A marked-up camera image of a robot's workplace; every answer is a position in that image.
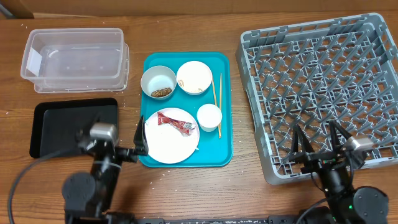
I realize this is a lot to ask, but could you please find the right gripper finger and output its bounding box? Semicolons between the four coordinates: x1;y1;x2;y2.
291;124;314;154
328;120;351;152

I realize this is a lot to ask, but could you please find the red snack wrapper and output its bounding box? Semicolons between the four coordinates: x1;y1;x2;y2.
157;112;196;136

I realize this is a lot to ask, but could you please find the grey bowl with brown scraps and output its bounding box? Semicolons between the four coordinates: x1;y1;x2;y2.
141;65;177;100

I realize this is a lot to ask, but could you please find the white cup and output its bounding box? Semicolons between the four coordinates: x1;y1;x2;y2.
197;104;222;133

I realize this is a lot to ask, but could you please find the white bowl with rice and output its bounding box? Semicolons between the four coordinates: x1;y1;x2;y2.
176;61;213;95

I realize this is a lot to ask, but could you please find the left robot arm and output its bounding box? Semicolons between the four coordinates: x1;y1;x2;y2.
62;116;149;224

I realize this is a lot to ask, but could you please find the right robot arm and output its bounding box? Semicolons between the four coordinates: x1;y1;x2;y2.
287;120;389;223

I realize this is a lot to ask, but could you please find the grey dishwasher rack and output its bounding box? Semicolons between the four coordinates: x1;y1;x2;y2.
236;13;397;185

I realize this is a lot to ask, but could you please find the clear plastic waste bin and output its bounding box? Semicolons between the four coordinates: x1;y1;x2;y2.
21;28;129;93

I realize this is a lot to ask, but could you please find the white round plate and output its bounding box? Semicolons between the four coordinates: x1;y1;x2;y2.
144;108;200;164

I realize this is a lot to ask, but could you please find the black rectangular tray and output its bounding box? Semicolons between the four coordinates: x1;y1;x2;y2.
29;98;118;159

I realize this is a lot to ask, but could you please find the teal serving tray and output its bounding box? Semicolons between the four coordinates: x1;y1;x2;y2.
140;52;233;167

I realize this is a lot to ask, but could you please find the wooden chopstick left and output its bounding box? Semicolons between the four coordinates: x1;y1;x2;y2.
211;78;221;139

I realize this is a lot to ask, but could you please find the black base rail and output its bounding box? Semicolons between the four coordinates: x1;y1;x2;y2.
137;215;296;224

